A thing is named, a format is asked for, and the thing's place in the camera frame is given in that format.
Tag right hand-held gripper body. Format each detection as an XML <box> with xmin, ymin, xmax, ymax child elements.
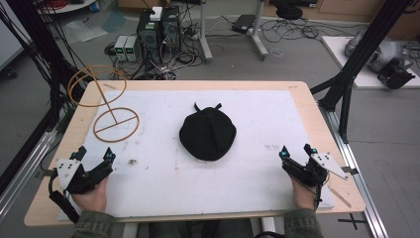
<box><xmin>282</xmin><ymin>152</ymin><xmax>350</xmax><ymax>188</ymax></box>

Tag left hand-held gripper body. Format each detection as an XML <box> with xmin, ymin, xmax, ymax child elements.
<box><xmin>49</xmin><ymin>158</ymin><xmax>114</xmax><ymax>195</ymax></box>

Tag person's right hand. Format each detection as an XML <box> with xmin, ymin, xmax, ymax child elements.
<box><xmin>289</xmin><ymin>176</ymin><xmax>320</xmax><ymax>210</ymax></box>

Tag person's left hand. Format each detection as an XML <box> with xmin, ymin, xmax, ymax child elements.
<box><xmin>71</xmin><ymin>176</ymin><xmax>110</xmax><ymax>213</ymax></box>

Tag thin wooden stick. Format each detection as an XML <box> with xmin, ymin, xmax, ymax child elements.
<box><xmin>326</xmin><ymin>184</ymin><xmax>353</xmax><ymax>209</ymax></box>

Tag white table leg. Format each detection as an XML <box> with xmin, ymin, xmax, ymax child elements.
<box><xmin>121</xmin><ymin>222</ymin><xmax>140</xmax><ymax>238</ymax></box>
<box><xmin>260</xmin><ymin>216</ymin><xmax>277</xmax><ymax>234</ymax></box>

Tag black knit hat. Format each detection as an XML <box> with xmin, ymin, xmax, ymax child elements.
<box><xmin>178</xmin><ymin>102</ymin><xmax>238</xmax><ymax>163</ymax></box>

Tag white foam mat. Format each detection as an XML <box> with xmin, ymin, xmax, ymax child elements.
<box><xmin>56</xmin><ymin>89</ymin><xmax>337</xmax><ymax>222</ymax></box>

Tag white floor platform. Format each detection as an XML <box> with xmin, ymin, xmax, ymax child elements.
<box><xmin>321</xmin><ymin>35</ymin><xmax>420</xmax><ymax>90</ymax></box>

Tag grey power supply unit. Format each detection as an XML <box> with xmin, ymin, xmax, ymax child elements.
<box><xmin>114</xmin><ymin>35</ymin><xmax>129</xmax><ymax>62</ymax></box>
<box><xmin>124</xmin><ymin>35</ymin><xmax>141</xmax><ymax>62</ymax></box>

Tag black device on platform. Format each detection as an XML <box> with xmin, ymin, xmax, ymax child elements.
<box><xmin>376</xmin><ymin>61</ymin><xmax>417</xmax><ymax>90</ymax></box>

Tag grey desk leg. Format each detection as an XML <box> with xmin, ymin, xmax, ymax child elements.
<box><xmin>197</xmin><ymin>0</ymin><xmax>214</xmax><ymax>64</ymax></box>
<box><xmin>248</xmin><ymin>0</ymin><xmax>269</xmax><ymax>61</ymax></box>

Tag clear plastic sheet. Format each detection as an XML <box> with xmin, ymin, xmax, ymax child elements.
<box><xmin>61</xmin><ymin>19</ymin><xmax>109</xmax><ymax>45</ymax></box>

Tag grey rounded machine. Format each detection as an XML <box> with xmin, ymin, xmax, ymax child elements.
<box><xmin>344</xmin><ymin>30</ymin><xmax>414</xmax><ymax>74</ymax></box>

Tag black computer tower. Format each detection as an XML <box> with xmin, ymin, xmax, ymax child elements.
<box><xmin>136</xmin><ymin>9</ymin><xmax>163</xmax><ymax>64</ymax></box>
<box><xmin>160</xmin><ymin>5</ymin><xmax>182</xmax><ymax>55</ymax></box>

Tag teal sheet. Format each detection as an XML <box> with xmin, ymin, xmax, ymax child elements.
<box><xmin>101</xmin><ymin>12</ymin><xmax>128</xmax><ymax>34</ymax></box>

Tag flat black box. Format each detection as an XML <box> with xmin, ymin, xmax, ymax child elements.
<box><xmin>231</xmin><ymin>13</ymin><xmax>258</xmax><ymax>35</ymax></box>

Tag black stool base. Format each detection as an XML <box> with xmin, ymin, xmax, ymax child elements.
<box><xmin>274</xmin><ymin>4</ymin><xmax>304</xmax><ymax>21</ymax></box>

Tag round white table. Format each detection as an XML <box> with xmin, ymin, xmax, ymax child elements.
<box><xmin>35</xmin><ymin>0</ymin><xmax>97</xmax><ymax>15</ymax></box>

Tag small white box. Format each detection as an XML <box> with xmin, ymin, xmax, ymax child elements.
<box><xmin>150</xmin><ymin>6</ymin><xmax>163</xmax><ymax>22</ymax></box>

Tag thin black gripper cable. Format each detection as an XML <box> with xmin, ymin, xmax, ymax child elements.
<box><xmin>303</xmin><ymin>172</ymin><xmax>331</xmax><ymax>211</ymax></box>

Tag orange wire ring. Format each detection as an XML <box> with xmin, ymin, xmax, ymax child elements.
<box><xmin>66</xmin><ymin>64</ymin><xmax>141</xmax><ymax>144</ymax></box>

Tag aluminium rail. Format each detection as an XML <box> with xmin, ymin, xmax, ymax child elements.
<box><xmin>0</xmin><ymin>129</ymin><xmax>58</xmax><ymax>221</ymax></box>
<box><xmin>318</xmin><ymin>104</ymin><xmax>390</xmax><ymax>238</ymax></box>

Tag black metal frame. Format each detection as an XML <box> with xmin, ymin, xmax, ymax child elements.
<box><xmin>309</xmin><ymin>0</ymin><xmax>416</xmax><ymax>144</ymax></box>
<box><xmin>0</xmin><ymin>0</ymin><xmax>95</xmax><ymax>196</ymax></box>

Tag bundle of computer cables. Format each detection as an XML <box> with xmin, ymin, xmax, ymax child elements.
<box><xmin>103</xmin><ymin>29</ymin><xmax>205</xmax><ymax>81</ymax></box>

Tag tangle of black floor cables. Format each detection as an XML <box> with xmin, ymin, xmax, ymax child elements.
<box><xmin>261</xmin><ymin>16</ymin><xmax>361</xmax><ymax>45</ymax></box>

